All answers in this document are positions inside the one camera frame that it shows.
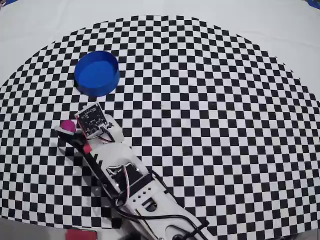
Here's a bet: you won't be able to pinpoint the black white checkered mat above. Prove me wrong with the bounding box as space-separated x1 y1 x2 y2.
0 14 320 238

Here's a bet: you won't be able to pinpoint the pink faceted ball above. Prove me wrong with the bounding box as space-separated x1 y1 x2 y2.
59 119 78 134

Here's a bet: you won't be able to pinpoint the blue round box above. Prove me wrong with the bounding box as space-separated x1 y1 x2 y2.
73 50 121 98

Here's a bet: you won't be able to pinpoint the white red servo wires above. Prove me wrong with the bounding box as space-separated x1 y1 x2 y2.
106 163 141 205

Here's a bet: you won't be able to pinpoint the thin black camera cable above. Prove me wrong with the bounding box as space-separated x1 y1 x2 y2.
98 126 115 145

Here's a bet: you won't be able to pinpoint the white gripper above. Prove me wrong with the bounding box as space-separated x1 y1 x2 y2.
53 114 138 168

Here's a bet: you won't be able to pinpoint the camera circuit board with mount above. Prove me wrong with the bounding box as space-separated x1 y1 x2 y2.
74 102 109 139

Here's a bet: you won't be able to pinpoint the red flat object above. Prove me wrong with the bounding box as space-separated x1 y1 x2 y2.
65 229 98 240

